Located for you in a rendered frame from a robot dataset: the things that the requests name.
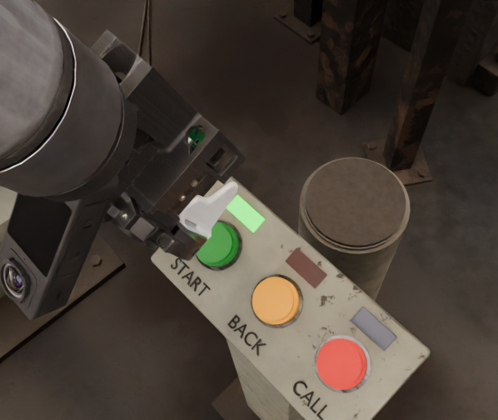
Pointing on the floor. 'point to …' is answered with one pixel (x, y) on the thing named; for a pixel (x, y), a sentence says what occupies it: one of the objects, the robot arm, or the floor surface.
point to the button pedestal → (254, 367)
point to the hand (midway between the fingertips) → (190, 232)
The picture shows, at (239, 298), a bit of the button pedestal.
